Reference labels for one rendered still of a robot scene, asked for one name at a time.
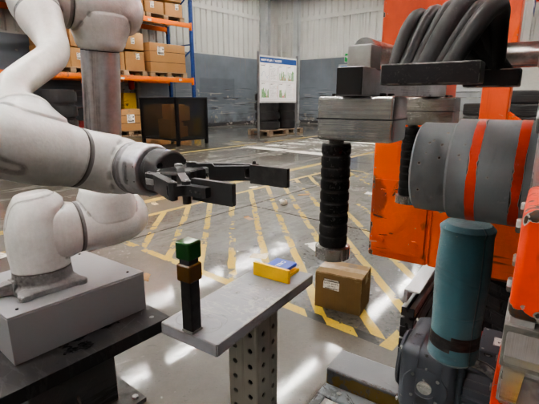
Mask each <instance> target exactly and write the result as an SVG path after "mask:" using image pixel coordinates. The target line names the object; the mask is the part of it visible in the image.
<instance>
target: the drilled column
mask: <svg viewBox="0 0 539 404"><path fill-rule="evenodd" d="M277 371H278V311H277V312H276V313H274V314H273V315H271V316H270V317H269V318H267V319H266V320H265V321H263V322H262V323H261V324H260V325H259V326H257V327H256V328H255V329H253V330H252V331H251V332H249V333H248V334H246V335H245V336H244V337H243V338H242V339H241V340H239V341H238V342H237V343H235V344H234V345H232V346H231V347H230V348H229V383H230V404H277Z"/></svg>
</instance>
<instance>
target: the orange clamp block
mask: <svg viewBox="0 0 539 404"><path fill-rule="evenodd" d="M520 214H521V215H523V216H522V218H518V219H517V222H516V227H515V232H516V233H520V236H519V242H518V247H517V253H515V254H513V262H512V266H515V268H514V273H513V277H508V280H507V285H506V290H507V292H510V298H509V314H510V315H511V316H512V317H515V318H516V319H520V320H523V321H529V322H532V323H536V324H539V186H532V187H531V188H530V189H529V193H528V196H527V200H526V202H522V203H521V210H520Z"/></svg>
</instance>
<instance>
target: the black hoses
mask: <svg viewBox="0 0 539 404"><path fill-rule="evenodd" d="M510 14H511V6H510V2H509V0H449V1H446V2H445V3H444V4H443V5H439V4H436V5H433V6H429V7H428V8H427V9H424V8H419V9H416V10H413V11H412V12H411V13H410V14H409V15H408V16H407V18H406V20H405V21H404V23H403V25H402V26H401V28H400V30H399V33H398V35H397V38H396V40H395V44H394V46H393V49H392V52H391V57H390V59H389V62H388V64H383V65H381V71H380V85H382V86H424V85H462V87H467V88H468V87H519V86H520V85H521V77H522V71H523V70H522V69H521V68H520V67H518V68H513V66H512V65H511V63H510V62H509V61H508V60H507V58H506V55H507V45H508V35H509V20H510Z"/></svg>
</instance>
